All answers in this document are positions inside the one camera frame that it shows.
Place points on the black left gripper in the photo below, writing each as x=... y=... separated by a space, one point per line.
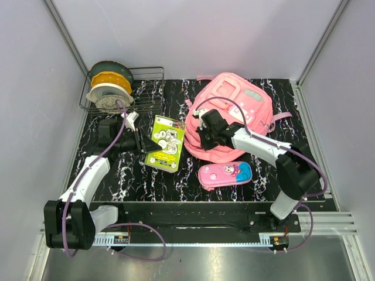
x=143 y=143

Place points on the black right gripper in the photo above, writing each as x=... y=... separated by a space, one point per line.
x=204 y=144

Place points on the green book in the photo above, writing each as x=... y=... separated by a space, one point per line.
x=169 y=135

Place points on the pink student backpack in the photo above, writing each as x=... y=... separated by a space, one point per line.
x=255 y=103

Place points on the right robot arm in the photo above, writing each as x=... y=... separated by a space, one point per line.
x=296 y=172

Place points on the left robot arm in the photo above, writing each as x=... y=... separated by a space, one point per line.
x=69 y=224

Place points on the pink cat pencil case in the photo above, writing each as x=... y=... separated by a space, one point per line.
x=224 y=174

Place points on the speckled grey plate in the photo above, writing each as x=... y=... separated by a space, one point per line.
x=113 y=104

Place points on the white plate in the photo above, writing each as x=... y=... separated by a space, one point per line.
x=106 y=89

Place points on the yellow plate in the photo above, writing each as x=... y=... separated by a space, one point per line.
x=112 y=78

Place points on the dark green plate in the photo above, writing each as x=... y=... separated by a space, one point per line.
x=112 y=66

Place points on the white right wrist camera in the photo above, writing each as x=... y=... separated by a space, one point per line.
x=198 y=114

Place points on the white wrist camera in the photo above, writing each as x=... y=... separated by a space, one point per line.
x=198 y=114
x=130 y=119

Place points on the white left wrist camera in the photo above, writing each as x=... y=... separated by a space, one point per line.
x=130 y=119

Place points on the wire dish rack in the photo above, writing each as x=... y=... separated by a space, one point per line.
x=142 y=91

